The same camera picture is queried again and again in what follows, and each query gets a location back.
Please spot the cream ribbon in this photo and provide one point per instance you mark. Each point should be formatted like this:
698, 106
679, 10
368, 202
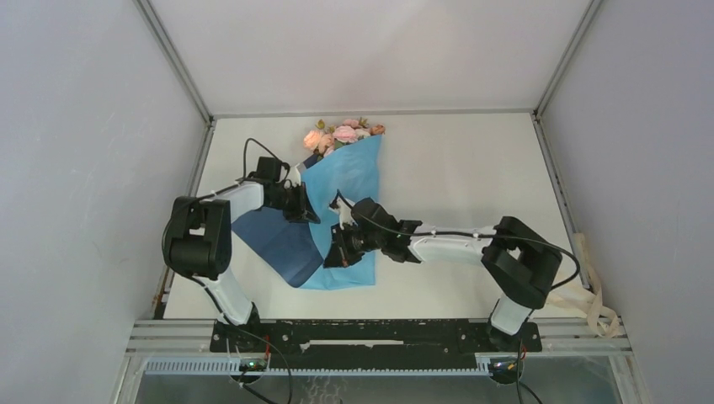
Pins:
603, 321

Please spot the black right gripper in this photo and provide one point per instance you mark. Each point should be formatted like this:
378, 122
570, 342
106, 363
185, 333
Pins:
341, 253

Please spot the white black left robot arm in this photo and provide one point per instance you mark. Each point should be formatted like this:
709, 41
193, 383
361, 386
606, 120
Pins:
197, 240

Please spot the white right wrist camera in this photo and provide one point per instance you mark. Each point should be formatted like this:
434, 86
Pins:
342, 207

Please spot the pink fake rose stem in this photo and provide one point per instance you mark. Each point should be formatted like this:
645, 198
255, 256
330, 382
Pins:
351, 131
325, 145
311, 139

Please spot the blue wrapping paper sheet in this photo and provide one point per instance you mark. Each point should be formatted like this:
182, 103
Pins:
296, 251

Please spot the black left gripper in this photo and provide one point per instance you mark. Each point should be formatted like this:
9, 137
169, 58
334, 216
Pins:
302, 212

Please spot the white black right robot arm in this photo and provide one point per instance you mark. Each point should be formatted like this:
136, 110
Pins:
523, 265

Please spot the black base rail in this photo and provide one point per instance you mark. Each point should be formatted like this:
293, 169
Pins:
366, 345

